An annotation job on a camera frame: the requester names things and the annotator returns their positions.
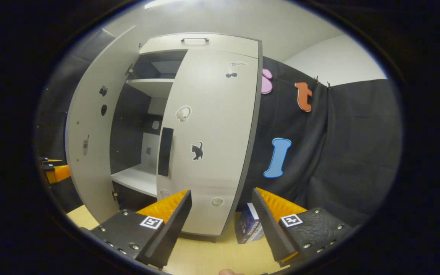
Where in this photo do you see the white cabinet drawer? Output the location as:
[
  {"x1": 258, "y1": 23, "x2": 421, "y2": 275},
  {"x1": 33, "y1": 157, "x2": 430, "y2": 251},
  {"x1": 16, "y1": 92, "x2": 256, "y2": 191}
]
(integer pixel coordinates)
[{"x1": 139, "y1": 32, "x2": 260, "y2": 60}]

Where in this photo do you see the blue and white box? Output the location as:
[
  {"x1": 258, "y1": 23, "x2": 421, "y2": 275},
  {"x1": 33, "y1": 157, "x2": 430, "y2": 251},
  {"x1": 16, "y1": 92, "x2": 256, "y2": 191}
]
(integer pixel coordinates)
[{"x1": 235, "y1": 202, "x2": 265, "y2": 245}]

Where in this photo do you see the white cabinet door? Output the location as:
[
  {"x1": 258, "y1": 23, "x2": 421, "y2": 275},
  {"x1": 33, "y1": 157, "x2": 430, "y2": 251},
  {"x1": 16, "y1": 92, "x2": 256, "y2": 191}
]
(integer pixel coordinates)
[
  {"x1": 65, "y1": 25, "x2": 141, "y2": 224},
  {"x1": 156, "y1": 49, "x2": 263, "y2": 237}
]

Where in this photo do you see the white cabinet shelf board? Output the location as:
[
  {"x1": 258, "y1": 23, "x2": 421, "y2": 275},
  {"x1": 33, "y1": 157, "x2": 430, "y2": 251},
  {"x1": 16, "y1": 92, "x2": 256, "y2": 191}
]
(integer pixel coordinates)
[
  {"x1": 111, "y1": 164, "x2": 159, "y2": 198},
  {"x1": 126, "y1": 78, "x2": 175, "y2": 99}
]

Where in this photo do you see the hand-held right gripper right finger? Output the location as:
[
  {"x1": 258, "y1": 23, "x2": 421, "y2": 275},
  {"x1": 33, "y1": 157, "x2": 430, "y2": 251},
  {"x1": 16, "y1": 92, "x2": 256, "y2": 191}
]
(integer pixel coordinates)
[{"x1": 251, "y1": 187, "x2": 354, "y2": 267}]

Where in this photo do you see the ceiling light panel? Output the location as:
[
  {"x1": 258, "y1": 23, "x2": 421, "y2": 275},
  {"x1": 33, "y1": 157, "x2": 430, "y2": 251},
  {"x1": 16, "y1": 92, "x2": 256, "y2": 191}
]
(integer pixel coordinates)
[{"x1": 144, "y1": 0, "x2": 197, "y2": 9}]

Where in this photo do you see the black right door handle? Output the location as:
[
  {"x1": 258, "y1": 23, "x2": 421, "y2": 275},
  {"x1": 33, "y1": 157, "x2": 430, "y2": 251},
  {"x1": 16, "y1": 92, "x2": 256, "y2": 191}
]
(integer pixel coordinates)
[{"x1": 157, "y1": 127, "x2": 174, "y2": 177}]

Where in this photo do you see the black backdrop cloth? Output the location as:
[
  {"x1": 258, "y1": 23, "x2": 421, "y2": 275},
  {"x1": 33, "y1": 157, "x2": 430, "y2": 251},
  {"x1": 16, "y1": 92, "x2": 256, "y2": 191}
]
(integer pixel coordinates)
[{"x1": 35, "y1": 29, "x2": 403, "y2": 228}]

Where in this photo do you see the white and grey cabinet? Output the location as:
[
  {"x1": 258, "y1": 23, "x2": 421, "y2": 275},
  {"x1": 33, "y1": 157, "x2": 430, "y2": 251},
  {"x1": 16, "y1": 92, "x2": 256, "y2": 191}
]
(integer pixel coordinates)
[{"x1": 109, "y1": 32, "x2": 263, "y2": 243}]

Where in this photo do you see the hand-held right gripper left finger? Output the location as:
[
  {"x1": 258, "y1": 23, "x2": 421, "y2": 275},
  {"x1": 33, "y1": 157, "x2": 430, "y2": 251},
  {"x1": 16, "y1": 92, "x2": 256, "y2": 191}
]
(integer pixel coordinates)
[{"x1": 89, "y1": 189, "x2": 193, "y2": 269}]

